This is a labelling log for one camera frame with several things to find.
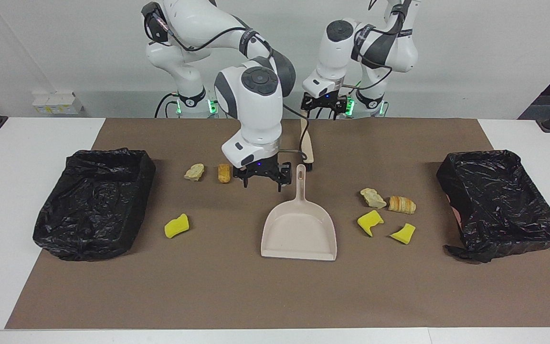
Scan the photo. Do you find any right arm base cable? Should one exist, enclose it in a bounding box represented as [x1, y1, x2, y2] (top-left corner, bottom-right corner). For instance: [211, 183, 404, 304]
[154, 93, 180, 118]

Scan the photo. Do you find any white wall socket box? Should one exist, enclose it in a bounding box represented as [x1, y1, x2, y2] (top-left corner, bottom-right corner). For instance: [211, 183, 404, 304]
[32, 92, 84, 116]

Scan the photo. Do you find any black bag lined bin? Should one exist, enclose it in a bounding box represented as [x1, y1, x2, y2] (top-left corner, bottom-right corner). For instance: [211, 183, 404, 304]
[436, 150, 550, 263]
[33, 148, 157, 261]

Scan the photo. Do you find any yellow sponge piece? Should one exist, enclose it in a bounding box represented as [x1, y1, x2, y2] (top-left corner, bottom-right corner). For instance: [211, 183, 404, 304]
[390, 223, 416, 245]
[357, 210, 384, 237]
[164, 213, 190, 238]

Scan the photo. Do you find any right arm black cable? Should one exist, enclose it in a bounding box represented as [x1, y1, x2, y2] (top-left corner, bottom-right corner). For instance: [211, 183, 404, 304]
[144, 2, 314, 165]

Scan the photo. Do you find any pale pastry chunk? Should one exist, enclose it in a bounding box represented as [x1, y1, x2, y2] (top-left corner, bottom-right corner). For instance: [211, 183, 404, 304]
[184, 163, 205, 182]
[360, 188, 387, 209]

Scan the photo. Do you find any beige hand brush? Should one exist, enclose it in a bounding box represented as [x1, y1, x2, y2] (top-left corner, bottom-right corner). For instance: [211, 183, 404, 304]
[300, 118, 316, 172]

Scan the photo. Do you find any beige plastic dustpan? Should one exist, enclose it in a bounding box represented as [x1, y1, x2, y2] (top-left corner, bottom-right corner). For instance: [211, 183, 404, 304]
[261, 164, 338, 261]

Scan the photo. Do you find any striped orange croissant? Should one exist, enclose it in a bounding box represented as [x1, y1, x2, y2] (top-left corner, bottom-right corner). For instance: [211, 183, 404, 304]
[389, 195, 417, 215]

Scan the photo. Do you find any brown table mat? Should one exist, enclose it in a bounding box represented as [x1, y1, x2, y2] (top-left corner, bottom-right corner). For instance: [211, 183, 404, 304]
[5, 118, 550, 329]

